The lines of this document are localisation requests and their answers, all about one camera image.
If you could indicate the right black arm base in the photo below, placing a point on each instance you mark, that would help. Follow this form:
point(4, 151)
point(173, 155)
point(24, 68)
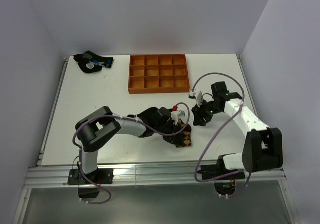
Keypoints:
point(212, 171)

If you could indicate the aluminium front rail frame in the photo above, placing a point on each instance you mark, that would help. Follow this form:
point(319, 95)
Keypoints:
point(124, 175)

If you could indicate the black blue sock pile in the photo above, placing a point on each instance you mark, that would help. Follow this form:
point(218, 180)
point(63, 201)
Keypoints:
point(90, 62)

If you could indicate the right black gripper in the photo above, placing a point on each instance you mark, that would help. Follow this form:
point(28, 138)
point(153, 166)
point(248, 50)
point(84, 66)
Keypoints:
point(199, 114)

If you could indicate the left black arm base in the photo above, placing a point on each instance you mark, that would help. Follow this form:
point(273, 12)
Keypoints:
point(100, 176)

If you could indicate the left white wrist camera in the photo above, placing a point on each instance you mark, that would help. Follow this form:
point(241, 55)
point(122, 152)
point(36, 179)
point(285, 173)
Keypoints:
point(177, 114)

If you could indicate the orange compartment tray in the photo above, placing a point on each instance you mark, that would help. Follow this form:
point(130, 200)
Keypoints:
point(164, 73)

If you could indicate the brown yellow argyle sock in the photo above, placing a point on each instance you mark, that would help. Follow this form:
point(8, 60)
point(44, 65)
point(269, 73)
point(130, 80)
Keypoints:
point(183, 139)

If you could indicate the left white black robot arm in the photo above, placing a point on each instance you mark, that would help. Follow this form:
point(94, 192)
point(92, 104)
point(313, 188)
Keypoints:
point(101, 126)

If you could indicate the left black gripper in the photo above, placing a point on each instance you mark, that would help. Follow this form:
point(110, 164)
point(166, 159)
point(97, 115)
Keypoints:
point(175, 139)

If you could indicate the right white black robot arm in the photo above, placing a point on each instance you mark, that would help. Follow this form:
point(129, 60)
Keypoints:
point(263, 149)

